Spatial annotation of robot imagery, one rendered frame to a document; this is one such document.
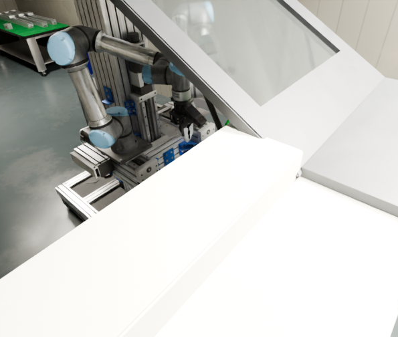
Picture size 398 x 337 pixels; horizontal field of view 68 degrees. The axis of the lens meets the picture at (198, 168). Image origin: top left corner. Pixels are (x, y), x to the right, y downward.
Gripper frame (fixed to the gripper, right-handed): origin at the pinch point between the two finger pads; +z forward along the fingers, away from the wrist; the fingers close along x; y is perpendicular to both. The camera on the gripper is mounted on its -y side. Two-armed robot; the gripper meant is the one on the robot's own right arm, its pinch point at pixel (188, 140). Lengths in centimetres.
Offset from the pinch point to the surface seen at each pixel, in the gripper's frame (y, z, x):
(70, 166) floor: 202, 122, -16
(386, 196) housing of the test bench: -80, -28, 22
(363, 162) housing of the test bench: -72, -28, 12
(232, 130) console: -42, -33, 26
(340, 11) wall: 13, -16, -207
